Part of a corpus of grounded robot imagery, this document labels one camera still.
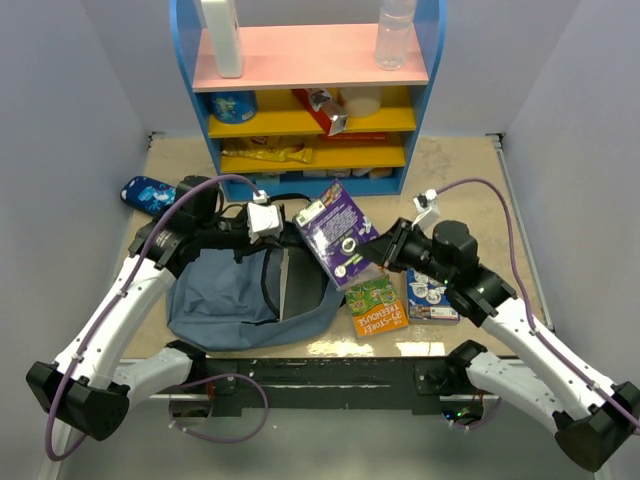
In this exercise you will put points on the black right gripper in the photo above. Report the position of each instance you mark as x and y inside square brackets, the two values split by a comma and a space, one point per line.
[388, 247]

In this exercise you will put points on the translucent white plastic cup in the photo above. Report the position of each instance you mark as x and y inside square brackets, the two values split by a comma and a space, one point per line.
[360, 102]

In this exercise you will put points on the blue wooden shelf unit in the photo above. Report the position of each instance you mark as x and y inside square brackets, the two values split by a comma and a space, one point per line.
[281, 58]

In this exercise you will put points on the blue cartoon pencil case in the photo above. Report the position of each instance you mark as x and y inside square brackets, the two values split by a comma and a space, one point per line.
[147, 195]

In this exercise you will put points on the white coffee cover book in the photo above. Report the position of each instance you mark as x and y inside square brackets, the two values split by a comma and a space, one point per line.
[284, 268]

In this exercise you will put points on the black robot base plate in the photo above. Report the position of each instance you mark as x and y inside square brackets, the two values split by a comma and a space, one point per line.
[422, 386]

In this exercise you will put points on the blue-grey fabric backpack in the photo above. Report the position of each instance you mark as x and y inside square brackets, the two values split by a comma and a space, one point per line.
[218, 305]

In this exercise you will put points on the white items on bottom shelf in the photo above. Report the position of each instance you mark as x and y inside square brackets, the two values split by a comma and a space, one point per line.
[280, 177]

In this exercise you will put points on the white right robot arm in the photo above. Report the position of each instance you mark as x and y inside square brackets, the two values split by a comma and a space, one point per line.
[589, 414]

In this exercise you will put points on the flat red box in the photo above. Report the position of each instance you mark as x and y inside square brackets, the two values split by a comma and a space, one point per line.
[356, 137]

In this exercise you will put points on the purple book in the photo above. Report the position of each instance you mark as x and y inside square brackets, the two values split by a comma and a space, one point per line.
[333, 226]

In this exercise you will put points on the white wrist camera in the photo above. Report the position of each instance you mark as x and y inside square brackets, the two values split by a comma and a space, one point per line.
[427, 210]
[263, 221]

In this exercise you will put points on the red and silver snack box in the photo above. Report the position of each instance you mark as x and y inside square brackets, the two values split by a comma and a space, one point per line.
[325, 110]

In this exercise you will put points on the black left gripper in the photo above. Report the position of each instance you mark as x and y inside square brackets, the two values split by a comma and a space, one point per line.
[258, 245]

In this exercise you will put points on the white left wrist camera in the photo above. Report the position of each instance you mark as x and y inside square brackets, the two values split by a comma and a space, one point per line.
[263, 221]

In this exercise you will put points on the orange treehouse book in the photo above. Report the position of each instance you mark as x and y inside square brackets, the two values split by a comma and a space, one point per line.
[376, 307]

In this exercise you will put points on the yellow chips bag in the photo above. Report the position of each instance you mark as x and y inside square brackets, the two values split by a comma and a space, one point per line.
[275, 149]

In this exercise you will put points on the blue cylindrical snack can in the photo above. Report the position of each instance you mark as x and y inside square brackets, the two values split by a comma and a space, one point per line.
[234, 107]

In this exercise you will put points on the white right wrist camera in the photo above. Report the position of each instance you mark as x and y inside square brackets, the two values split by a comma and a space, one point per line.
[427, 210]

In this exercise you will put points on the clear plastic water bottle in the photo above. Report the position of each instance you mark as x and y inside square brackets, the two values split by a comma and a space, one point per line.
[394, 26]

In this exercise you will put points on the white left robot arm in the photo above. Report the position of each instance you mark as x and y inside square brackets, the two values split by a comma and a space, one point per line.
[84, 387]

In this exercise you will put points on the blue cartoon cover book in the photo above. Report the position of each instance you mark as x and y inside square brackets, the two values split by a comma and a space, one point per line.
[427, 302]

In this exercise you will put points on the white rectangular bottle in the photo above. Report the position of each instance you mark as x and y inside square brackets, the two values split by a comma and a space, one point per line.
[222, 23]

